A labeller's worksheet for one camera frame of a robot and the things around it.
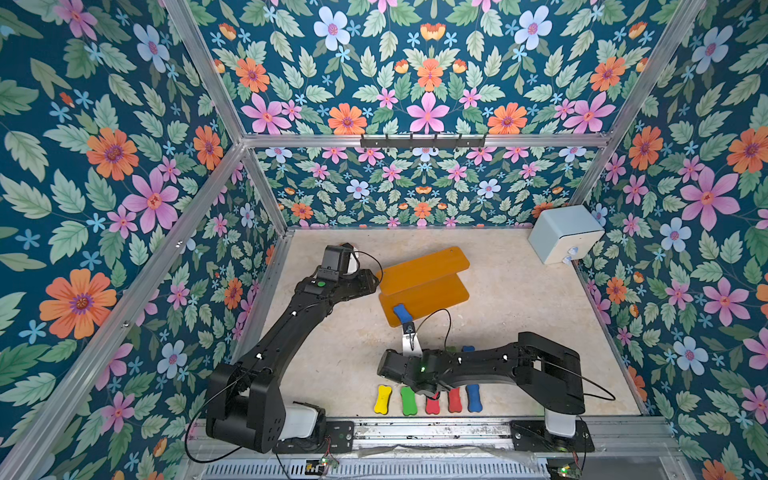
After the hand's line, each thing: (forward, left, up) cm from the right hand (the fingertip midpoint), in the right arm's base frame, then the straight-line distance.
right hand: (404, 360), depth 85 cm
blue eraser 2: (+4, -19, -1) cm, 19 cm away
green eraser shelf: (+4, -14, -1) cm, 15 cm away
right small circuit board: (-25, -40, -2) cm, 47 cm away
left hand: (+16, +8, +17) cm, 25 cm away
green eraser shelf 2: (-10, -2, -2) cm, 11 cm away
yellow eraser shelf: (-10, +5, 0) cm, 11 cm away
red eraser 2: (-10, -14, 0) cm, 17 cm away
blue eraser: (+14, +1, +2) cm, 14 cm away
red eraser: (-12, -8, -1) cm, 14 cm away
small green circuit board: (-25, +17, 0) cm, 30 cm away
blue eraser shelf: (-10, -19, 0) cm, 21 cm away
